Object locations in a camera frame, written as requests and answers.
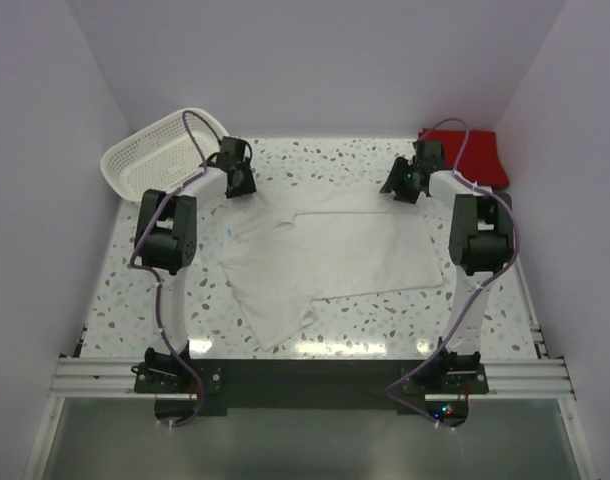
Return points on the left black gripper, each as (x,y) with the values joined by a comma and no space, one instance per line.
(248,187)

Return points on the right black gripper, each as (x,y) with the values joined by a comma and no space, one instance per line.
(394,182)

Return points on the white t shirt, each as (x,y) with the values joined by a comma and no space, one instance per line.
(286,250)

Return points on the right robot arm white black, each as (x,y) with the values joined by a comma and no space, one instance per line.
(481,247)

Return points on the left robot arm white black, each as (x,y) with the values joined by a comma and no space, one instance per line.
(165,245)

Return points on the white plastic perforated basket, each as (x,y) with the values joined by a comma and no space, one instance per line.
(162,155)

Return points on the folded red t shirt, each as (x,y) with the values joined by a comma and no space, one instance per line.
(480,161)

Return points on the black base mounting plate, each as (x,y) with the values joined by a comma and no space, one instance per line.
(211,387)

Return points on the aluminium extrusion rail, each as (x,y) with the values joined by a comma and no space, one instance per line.
(90,377)

